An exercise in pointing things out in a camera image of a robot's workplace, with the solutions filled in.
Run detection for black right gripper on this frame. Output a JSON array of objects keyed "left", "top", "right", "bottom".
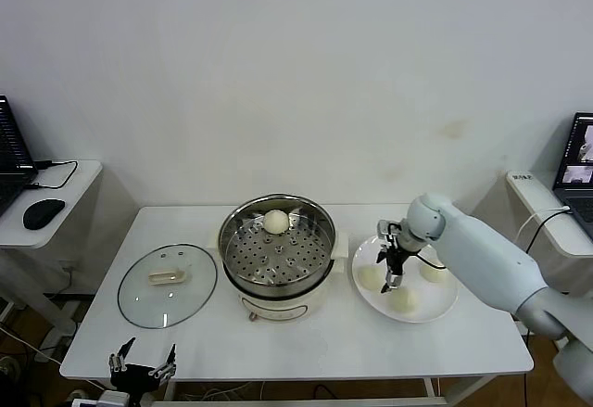
[{"left": 375, "top": 223, "right": 416, "bottom": 295}]

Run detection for black power adapter cable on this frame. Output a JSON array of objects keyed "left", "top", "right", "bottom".
[{"left": 525, "top": 210, "right": 569, "bottom": 260}]

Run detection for black laptop charger cable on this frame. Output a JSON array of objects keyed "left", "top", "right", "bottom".
[{"left": 25, "top": 159, "right": 80, "bottom": 191}]

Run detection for white round plate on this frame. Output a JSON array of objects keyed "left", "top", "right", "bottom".
[{"left": 351, "top": 233, "right": 461, "bottom": 324}]

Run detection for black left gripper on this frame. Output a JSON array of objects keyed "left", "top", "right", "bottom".
[{"left": 108, "top": 337, "right": 178, "bottom": 395}]

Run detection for white steamed baozi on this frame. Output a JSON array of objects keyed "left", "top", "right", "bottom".
[
  {"left": 387, "top": 288, "right": 418, "bottom": 316},
  {"left": 360, "top": 266, "right": 386, "bottom": 291},
  {"left": 262, "top": 209, "right": 292, "bottom": 235},
  {"left": 419, "top": 261, "right": 449, "bottom": 285}
]

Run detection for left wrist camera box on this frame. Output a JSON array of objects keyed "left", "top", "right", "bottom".
[{"left": 71, "top": 388, "right": 131, "bottom": 407}]

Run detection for black computer mouse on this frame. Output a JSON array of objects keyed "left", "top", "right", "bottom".
[{"left": 24, "top": 198, "right": 69, "bottom": 231}]

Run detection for laptop with video windows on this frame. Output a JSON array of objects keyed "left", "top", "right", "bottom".
[{"left": 553, "top": 111, "right": 593, "bottom": 225}]

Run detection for white cable bundle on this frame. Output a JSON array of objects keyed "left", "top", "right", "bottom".
[{"left": 180, "top": 381, "right": 260, "bottom": 401}]

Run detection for round glass pot lid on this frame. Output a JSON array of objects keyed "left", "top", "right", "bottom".
[{"left": 118, "top": 243, "right": 219, "bottom": 330}]

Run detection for cream electric cooking pot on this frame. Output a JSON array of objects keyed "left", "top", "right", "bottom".
[{"left": 210, "top": 248, "right": 348, "bottom": 324}]

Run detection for white table leg frame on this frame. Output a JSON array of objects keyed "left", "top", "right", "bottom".
[{"left": 150, "top": 376, "right": 501, "bottom": 407}]

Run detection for perforated steel steamer basket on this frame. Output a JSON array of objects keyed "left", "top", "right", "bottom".
[{"left": 208, "top": 193, "right": 351, "bottom": 298}]

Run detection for white floor cable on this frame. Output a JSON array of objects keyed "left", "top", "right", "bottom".
[{"left": 0, "top": 323, "right": 64, "bottom": 365}]

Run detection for laptop with dark text screen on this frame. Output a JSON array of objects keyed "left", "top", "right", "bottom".
[{"left": 0, "top": 95, "right": 41, "bottom": 221}]

